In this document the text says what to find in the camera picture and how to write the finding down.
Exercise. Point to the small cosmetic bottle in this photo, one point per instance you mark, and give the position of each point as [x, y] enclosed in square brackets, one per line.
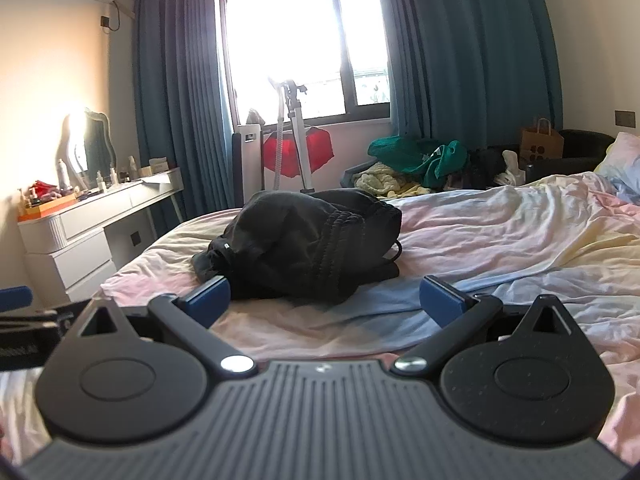
[101, 182]

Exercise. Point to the white cloth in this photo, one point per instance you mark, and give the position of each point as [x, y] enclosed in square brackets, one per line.
[510, 170]

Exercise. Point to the white air purifier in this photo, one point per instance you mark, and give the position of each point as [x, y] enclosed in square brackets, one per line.
[248, 165]

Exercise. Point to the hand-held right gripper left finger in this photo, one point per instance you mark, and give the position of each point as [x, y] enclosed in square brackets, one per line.
[212, 296]

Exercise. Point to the pastel bed sheet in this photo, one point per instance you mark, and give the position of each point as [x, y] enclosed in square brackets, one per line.
[500, 240]

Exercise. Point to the ornate vanity mirror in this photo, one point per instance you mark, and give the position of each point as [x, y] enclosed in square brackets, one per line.
[97, 142]

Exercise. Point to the garment steamer stand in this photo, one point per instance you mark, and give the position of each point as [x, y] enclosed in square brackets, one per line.
[296, 125]

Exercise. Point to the wall switch plate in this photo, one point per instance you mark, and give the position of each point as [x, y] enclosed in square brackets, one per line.
[625, 118]

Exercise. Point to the white spray bottle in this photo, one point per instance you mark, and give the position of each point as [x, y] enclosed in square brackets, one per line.
[63, 175]

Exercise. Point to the orange tray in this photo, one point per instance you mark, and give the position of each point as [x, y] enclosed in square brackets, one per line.
[47, 207]

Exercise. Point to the blue curtain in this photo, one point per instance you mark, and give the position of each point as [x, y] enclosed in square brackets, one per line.
[180, 110]
[475, 60]

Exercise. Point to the window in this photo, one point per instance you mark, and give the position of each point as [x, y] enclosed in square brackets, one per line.
[285, 35]

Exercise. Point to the pale yellow cloth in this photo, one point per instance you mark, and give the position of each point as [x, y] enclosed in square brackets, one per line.
[380, 180]

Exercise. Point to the dark clothing pile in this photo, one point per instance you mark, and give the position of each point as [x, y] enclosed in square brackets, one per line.
[480, 170]

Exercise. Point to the pastel pillow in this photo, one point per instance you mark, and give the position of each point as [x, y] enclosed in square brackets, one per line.
[622, 160]

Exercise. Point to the tissue box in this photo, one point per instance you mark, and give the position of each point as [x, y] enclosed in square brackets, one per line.
[157, 166]

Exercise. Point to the brown paper bag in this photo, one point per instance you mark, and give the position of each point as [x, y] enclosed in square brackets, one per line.
[541, 145]

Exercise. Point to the black armchair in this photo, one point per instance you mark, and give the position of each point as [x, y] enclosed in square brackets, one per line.
[580, 152]

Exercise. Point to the white dressing table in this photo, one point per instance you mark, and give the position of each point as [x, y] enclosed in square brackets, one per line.
[75, 250]

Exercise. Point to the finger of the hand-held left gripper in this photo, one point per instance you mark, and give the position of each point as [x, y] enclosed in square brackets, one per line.
[15, 296]

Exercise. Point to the black pants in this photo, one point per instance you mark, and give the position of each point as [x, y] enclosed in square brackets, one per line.
[310, 240]

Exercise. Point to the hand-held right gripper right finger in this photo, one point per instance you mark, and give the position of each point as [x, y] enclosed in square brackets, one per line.
[440, 300]

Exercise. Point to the green garment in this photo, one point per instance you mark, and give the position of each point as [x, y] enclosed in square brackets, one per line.
[425, 157]

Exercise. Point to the red garment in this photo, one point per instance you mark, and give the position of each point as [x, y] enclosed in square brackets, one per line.
[317, 152]

